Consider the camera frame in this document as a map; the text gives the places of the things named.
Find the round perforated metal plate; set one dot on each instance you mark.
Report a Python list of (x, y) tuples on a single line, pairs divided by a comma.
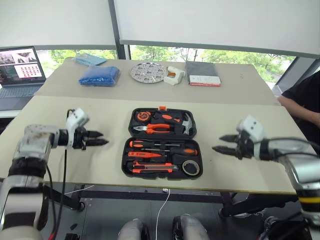
[(147, 73)]

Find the light blue folded cloth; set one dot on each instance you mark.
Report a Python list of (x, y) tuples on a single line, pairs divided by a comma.
[(91, 59)]

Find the black table frame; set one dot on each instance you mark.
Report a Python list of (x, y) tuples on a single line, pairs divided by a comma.
[(200, 195)]

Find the grey rounded shape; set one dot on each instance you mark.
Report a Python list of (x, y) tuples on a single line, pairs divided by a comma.
[(192, 227), (132, 231)]

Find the orange voltage tester pen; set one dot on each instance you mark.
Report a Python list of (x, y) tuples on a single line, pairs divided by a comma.
[(142, 154)]

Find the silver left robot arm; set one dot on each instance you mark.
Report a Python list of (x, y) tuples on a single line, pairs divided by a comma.
[(35, 140)]

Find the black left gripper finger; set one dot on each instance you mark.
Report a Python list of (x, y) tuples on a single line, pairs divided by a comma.
[(95, 134), (97, 143)]

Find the white roller blind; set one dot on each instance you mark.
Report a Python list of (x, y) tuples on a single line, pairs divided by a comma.
[(55, 20), (215, 20)]

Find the blue bead bag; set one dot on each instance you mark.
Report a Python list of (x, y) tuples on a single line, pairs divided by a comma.
[(100, 76)]

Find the steel claw hammer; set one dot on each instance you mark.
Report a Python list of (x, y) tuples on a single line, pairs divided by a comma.
[(187, 123)]

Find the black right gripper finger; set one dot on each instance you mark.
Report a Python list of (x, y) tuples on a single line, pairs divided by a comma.
[(231, 138), (226, 150)]

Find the black electrical tape roll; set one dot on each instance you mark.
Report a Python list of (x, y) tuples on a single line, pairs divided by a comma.
[(184, 168)]

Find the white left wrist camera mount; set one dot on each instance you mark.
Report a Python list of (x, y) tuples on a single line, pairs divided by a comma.
[(77, 117)]

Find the orange black tape measure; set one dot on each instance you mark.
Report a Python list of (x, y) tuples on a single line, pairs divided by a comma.
[(143, 116)]

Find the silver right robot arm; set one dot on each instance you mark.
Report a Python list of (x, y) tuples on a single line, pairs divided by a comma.
[(300, 170)]

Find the orange plastic case latch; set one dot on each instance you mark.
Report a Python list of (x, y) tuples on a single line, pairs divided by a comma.
[(162, 108)]

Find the dark window pillar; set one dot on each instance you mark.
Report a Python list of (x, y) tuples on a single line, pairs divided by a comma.
[(123, 51)]

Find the black orange screwdriver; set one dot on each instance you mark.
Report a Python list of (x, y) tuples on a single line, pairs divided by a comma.
[(185, 151), (136, 144)]

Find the bare person forearm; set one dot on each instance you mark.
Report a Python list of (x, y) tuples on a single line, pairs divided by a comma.
[(297, 110)]

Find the grey open laptop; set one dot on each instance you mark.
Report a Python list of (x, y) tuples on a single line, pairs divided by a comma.
[(20, 87)]

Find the black tool case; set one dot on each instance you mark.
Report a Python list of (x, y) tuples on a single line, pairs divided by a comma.
[(162, 170)]

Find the grey sneaker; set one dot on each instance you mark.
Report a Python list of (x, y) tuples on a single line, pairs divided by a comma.
[(268, 226)]

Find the black orange utility knife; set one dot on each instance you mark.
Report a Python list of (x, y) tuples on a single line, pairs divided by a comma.
[(152, 167)]

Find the white orange glue gun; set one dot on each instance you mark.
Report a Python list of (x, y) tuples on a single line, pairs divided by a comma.
[(173, 78)]

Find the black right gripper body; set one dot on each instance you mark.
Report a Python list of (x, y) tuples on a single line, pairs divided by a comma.
[(245, 148)]

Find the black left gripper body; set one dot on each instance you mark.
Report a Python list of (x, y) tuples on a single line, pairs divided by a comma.
[(80, 140)]

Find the person in black shirt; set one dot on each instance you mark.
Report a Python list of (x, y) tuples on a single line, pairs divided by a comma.
[(310, 95)]

